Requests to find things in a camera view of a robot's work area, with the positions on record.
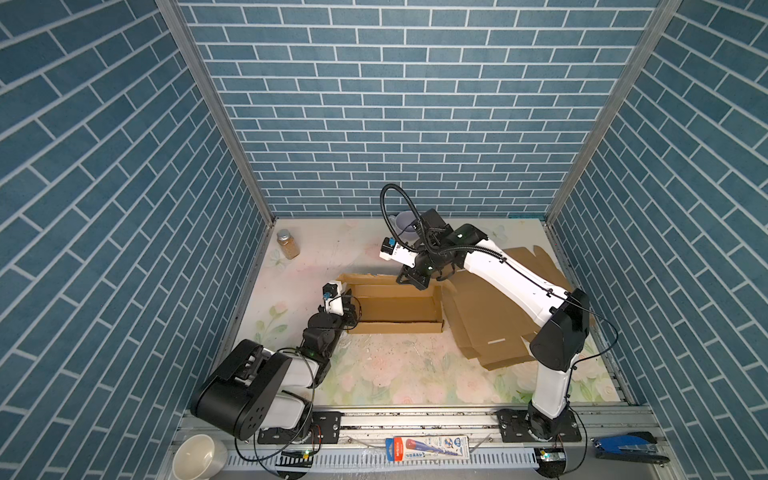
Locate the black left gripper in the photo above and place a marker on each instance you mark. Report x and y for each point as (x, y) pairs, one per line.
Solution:
(321, 316)

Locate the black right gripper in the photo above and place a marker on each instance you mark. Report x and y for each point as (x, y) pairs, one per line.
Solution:
(408, 275)

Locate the brown cardboard box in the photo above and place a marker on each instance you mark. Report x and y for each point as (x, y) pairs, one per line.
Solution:
(486, 325)
(392, 308)

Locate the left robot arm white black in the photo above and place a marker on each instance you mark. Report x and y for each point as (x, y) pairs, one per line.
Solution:
(252, 391)

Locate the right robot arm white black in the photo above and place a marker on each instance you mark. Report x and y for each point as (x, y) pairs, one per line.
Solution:
(530, 279)

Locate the lavender ceramic mug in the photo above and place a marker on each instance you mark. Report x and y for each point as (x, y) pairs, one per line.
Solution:
(405, 225)

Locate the glass spice jar silver lid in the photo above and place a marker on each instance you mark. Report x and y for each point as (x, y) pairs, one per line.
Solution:
(287, 244)

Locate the blue red white packet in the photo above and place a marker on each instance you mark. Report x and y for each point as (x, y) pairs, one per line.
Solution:
(401, 449)

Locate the white ceramic bowl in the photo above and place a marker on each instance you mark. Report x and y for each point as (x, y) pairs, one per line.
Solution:
(199, 457)

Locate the blue black stapler tool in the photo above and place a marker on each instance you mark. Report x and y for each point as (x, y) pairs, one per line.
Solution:
(637, 447)

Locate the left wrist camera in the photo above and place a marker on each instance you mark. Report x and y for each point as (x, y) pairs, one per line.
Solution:
(333, 298)

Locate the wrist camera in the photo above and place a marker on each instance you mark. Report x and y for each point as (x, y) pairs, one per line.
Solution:
(333, 298)
(392, 250)

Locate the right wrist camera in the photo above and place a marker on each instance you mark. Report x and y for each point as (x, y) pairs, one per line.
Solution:
(392, 250)

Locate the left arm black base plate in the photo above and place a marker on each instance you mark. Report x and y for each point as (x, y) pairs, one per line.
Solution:
(321, 427)

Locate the aluminium front rail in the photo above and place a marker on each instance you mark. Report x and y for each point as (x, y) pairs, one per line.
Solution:
(360, 452)

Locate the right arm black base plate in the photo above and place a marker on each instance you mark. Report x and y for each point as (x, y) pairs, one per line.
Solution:
(530, 425)

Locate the aluminium corner post right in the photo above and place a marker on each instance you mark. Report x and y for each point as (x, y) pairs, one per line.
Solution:
(657, 24)

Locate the aluminium corner post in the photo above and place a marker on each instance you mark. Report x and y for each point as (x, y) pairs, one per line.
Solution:
(657, 24)
(182, 35)

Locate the aluminium corner post left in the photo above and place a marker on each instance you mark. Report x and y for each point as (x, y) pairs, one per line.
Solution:
(182, 35)

